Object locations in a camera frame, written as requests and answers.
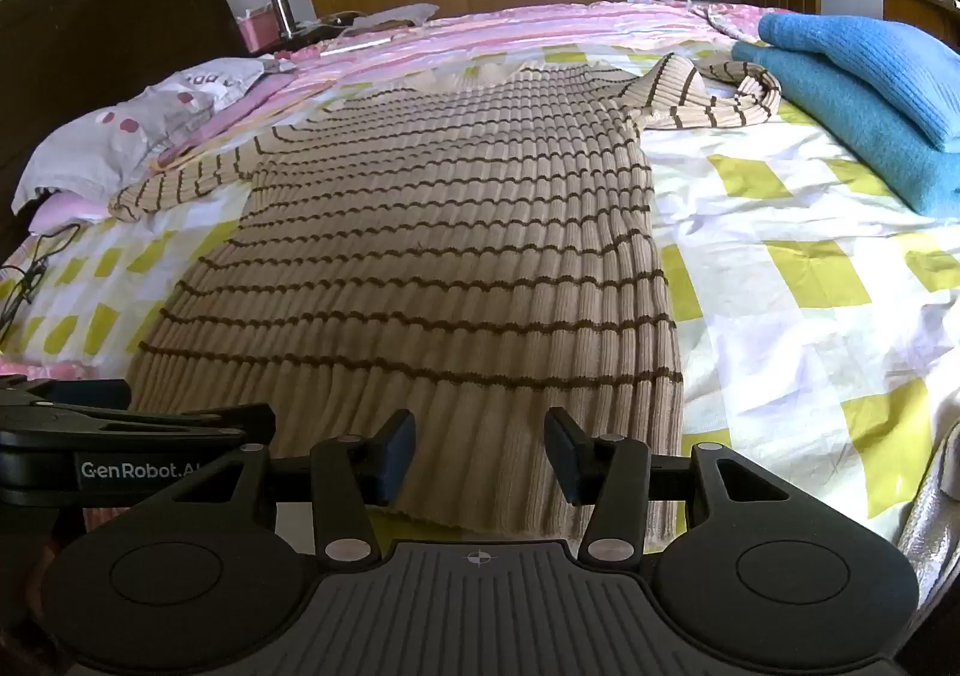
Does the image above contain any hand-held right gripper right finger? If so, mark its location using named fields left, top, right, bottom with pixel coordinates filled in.
left=544, top=407, right=797, bottom=566

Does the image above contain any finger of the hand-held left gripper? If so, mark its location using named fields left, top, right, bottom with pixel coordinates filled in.
left=0, top=376, right=133, bottom=416
left=0, top=403, right=277, bottom=456

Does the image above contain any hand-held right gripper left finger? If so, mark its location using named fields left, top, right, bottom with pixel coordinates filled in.
left=154, top=409, right=418, bottom=570

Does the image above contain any beige brown-striped knit sweater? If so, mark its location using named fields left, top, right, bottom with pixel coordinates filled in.
left=109, top=53, right=783, bottom=543

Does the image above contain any pink dotted cloth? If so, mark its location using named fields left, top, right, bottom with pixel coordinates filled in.
left=0, top=353, right=102, bottom=383

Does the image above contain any yellow-green checkered bed sheet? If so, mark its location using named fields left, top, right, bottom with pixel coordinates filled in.
left=0, top=34, right=960, bottom=549

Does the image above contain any white pillow with pink dots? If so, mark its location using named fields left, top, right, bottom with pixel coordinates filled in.
left=11, top=56, right=284, bottom=216

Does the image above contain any dark wooden headboard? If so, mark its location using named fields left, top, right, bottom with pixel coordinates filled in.
left=0, top=0, right=252, bottom=258

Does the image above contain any silver quilted fabric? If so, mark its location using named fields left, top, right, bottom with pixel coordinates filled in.
left=895, top=419, right=960, bottom=618

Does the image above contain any pink box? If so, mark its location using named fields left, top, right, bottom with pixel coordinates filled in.
left=236, top=4, right=283, bottom=56

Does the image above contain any white stick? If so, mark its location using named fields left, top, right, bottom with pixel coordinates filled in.
left=322, top=37, right=395, bottom=56

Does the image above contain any pink striped quilt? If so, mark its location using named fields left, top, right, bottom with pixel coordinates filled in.
left=150, top=0, right=751, bottom=168

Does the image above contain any white plastic bag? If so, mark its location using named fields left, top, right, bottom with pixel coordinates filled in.
left=337, top=2, right=440, bottom=36

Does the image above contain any teal knit sweater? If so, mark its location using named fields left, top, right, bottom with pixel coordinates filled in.
left=731, top=40, right=960, bottom=219

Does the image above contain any pink floral cloth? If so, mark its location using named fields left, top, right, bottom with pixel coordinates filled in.
left=690, top=2, right=796, bottom=44

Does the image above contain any wooden cabinet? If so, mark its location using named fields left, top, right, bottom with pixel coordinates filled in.
left=879, top=0, right=960, bottom=50

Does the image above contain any black cable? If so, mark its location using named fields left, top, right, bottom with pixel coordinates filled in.
left=0, top=222, right=85, bottom=348

